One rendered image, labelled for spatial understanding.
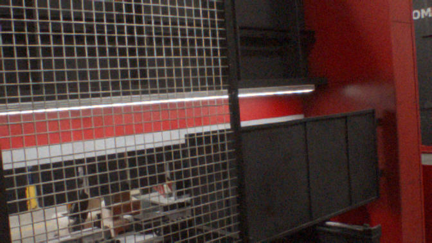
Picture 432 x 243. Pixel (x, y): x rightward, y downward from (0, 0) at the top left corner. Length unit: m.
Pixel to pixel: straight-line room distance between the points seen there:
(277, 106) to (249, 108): 0.21
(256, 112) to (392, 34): 0.76
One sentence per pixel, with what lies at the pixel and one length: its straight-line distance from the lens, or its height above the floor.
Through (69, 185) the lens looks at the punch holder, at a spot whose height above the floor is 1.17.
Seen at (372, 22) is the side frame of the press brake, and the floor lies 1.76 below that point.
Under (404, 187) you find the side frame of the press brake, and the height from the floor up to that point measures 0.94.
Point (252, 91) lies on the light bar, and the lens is 2.00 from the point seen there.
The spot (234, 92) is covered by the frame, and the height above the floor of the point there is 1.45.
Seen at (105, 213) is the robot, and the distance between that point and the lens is 2.67.
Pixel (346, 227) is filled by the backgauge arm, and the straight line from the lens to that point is 2.01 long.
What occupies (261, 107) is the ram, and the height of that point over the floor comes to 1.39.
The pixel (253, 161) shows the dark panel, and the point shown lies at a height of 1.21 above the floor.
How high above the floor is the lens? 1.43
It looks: 3 degrees down
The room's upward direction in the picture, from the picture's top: 5 degrees counter-clockwise
